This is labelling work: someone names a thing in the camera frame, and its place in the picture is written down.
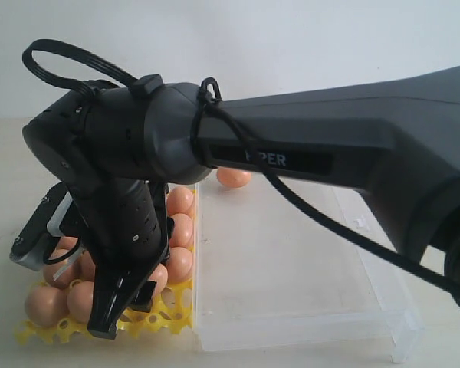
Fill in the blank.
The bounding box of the black cable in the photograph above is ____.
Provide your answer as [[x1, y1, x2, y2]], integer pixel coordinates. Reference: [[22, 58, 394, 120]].
[[21, 38, 460, 296]]

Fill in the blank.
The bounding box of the yellow plastic egg tray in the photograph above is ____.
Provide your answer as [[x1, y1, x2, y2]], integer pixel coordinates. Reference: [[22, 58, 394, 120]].
[[15, 189, 197, 344]]

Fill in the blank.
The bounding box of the clear plastic container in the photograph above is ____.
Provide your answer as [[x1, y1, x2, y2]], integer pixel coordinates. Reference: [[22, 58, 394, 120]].
[[193, 175, 422, 363]]

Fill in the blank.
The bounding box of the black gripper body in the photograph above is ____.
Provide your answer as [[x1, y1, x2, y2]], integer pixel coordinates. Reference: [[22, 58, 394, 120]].
[[59, 179, 169, 291]]

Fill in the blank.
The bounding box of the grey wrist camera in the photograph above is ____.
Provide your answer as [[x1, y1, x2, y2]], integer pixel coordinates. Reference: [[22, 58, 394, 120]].
[[9, 183, 73, 271]]

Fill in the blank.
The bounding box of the brown egg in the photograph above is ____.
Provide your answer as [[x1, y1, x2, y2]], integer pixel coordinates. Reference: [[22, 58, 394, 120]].
[[24, 286, 68, 327], [166, 186, 195, 215], [166, 247, 193, 284], [42, 258, 81, 289], [67, 281, 94, 324], [55, 237, 77, 251], [79, 251, 96, 281], [216, 167, 251, 189], [169, 213, 194, 248], [148, 264, 168, 297]]

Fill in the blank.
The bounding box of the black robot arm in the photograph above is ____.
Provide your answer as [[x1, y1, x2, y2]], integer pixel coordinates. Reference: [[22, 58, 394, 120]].
[[22, 61, 460, 340]]

